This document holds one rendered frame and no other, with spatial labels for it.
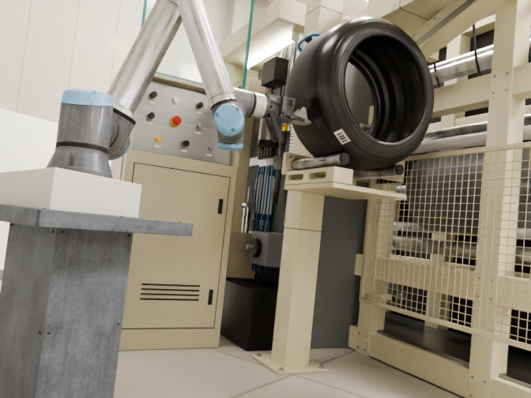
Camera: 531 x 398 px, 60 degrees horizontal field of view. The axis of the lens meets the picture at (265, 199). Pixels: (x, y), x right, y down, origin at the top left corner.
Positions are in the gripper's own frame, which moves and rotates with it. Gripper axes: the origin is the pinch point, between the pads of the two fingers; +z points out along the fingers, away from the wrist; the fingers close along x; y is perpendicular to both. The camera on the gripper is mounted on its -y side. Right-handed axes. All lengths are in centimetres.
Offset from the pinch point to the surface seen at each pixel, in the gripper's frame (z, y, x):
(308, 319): 28, -80, 28
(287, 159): 7.4, -10.5, 25.9
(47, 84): -85, 57, 270
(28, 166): -91, -12, 266
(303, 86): -3.4, 13.9, 0.2
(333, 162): 10.6, -13.3, -3.7
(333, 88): 1.5, 11.4, -12.1
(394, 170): 38.4, -12.4, -7.6
